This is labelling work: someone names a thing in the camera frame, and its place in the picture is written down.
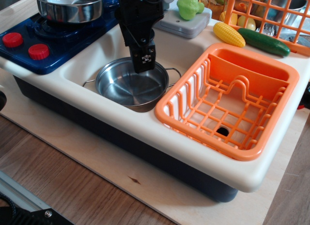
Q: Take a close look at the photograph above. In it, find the red stove knob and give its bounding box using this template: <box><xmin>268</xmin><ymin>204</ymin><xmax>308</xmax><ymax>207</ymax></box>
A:
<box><xmin>2</xmin><ymin>32</ymin><xmax>24</xmax><ymax>48</ymax></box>
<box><xmin>28</xmin><ymin>44</ymin><xmax>50</xmax><ymax>60</ymax></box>

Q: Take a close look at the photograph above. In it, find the cream toy sink unit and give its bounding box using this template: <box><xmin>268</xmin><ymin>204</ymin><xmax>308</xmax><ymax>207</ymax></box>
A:
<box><xmin>0</xmin><ymin>26</ymin><xmax>310</xmax><ymax>193</ymax></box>

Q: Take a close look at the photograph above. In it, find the steel pot on stove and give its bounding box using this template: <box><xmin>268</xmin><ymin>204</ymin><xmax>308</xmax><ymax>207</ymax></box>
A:
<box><xmin>36</xmin><ymin>0</ymin><xmax>104</xmax><ymax>24</ymax></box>

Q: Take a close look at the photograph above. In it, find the black braided cable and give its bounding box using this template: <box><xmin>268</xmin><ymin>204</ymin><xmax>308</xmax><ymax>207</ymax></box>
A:
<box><xmin>0</xmin><ymin>192</ymin><xmax>17</xmax><ymax>225</ymax></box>

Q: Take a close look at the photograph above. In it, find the green toy cucumber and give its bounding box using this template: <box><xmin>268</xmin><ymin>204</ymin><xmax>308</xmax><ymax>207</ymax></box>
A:
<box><xmin>238</xmin><ymin>28</ymin><xmax>291</xmax><ymax>57</ymax></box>

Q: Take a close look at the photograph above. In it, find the yellow toy lemon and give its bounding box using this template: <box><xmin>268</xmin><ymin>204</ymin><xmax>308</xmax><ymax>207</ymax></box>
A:
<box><xmin>237</xmin><ymin>16</ymin><xmax>256</xmax><ymax>31</ymax></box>

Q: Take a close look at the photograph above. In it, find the green toy broccoli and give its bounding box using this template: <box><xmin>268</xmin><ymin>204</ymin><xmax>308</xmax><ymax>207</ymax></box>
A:
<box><xmin>177</xmin><ymin>0</ymin><xmax>205</xmax><ymax>20</ymax></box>

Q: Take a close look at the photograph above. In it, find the black bracket with screw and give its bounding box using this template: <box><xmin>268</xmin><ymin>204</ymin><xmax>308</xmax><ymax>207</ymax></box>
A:
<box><xmin>9</xmin><ymin>209</ymin><xmax>73</xmax><ymax>225</ymax></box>

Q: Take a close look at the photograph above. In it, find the orange plastic drying rack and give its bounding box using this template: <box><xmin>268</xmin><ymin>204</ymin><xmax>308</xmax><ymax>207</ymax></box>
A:
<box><xmin>155</xmin><ymin>43</ymin><xmax>299</xmax><ymax>161</ymax></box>

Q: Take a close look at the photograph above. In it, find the steel pan with wire handles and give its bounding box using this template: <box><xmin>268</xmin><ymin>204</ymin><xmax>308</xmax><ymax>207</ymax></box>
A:
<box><xmin>83</xmin><ymin>57</ymin><xmax>182</xmax><ymax>113</ymax></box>

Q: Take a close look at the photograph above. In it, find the red stove knob right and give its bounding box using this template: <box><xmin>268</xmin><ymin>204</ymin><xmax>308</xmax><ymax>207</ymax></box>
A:
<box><xmin>28</xmin><ymin>44</ymin><xmax>50</xmax><ymax>60</ymax></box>

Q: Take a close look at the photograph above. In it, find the yellow toy corn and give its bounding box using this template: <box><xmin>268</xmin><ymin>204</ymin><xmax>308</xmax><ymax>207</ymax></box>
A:
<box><xmin>219</xmin><ymin>11</ymin><xmax>238</xmax><ymax>25</ymax></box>
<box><xmin>213</xmin><ymin>22</ymin><xmax>246</xmax><ymax>48</ymax></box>

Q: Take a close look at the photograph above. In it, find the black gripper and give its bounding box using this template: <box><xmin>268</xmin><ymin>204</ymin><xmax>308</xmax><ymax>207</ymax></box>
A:
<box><xmin>115</xmin><ymin>0</ymin><xmax>164</xmax><ymax>73</ymax></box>

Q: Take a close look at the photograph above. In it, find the red stove knob left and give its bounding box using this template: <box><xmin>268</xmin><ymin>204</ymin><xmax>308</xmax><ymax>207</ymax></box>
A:
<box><xmin>2</xmin><ymin>32</ymin><xmax>24</xmax><ymax>48</ymax></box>

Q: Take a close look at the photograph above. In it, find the orange grid basket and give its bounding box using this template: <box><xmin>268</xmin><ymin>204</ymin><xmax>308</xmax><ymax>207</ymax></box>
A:
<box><xmin>225</xmin><ymin>0</ymin><xmax>310</xmax><ymax>57</ymax></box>

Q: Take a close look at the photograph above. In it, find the yellow toy corn front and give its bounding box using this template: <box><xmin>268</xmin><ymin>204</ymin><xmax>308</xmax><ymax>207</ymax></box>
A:
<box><xmin>213</xmin><ymin>22</ymin><xmax>246</xmax><ymax>48</ymax></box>

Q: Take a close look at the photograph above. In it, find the grey toy faucet base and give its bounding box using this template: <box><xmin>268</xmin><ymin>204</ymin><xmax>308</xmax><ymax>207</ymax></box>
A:
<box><xmin>154</xmin><ymin>0</ymin><xmax>212</xmax><ymax>38</ymax></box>

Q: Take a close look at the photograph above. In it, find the blue toy stove top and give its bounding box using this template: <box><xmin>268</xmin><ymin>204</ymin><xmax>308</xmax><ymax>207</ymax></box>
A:
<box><xmin>0</xmin><ymin>0</ymin><xmax>119</xmax><ymax>75</ymax></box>

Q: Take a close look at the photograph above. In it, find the steel pot in basket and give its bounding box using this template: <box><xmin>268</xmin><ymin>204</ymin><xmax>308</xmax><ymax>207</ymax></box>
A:
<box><xmin>250</xmin><ymin>0</ymin><xmax>308</xmax><ymax>25</ymax></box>

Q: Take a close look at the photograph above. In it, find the yellow toy corn back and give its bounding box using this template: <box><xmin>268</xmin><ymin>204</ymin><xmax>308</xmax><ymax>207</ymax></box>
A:
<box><xmin>219</xmin><ymin>11</ymin><xmax>238</xmax><ymax>25</ymax></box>

